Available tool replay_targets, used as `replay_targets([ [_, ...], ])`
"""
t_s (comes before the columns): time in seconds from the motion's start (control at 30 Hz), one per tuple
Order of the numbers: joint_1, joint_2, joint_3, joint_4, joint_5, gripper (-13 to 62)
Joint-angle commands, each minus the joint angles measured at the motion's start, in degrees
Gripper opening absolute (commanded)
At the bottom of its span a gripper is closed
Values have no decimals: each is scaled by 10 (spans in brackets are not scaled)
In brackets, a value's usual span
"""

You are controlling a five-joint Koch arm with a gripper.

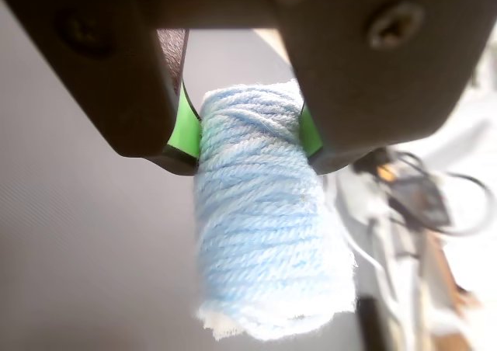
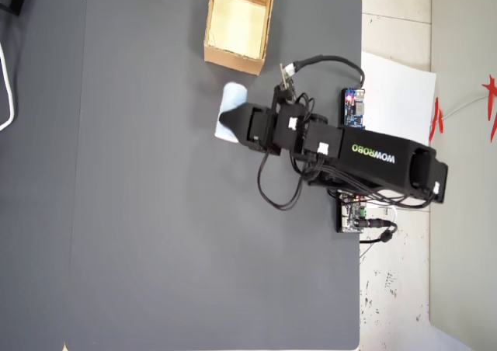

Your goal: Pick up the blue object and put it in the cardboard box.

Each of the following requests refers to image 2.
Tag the small wrist camera board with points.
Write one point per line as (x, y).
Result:
(286, 83)

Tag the white curved tube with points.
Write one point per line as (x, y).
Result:
(9, 94)

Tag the blue circuit board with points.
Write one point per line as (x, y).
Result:
(352, 108)

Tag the open cardboard box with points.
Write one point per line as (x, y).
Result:
(237, 21)

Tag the light blue block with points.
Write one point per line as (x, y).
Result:
(234, 94)

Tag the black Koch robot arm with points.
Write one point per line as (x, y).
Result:
(380, 160)

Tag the dark grey table mat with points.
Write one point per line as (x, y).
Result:
(174, 250)

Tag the white motor controller board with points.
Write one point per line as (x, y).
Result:
(349, 217)

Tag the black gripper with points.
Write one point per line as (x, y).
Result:
(272, 131)

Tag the white paper sheet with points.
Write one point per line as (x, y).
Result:
(396, 94)

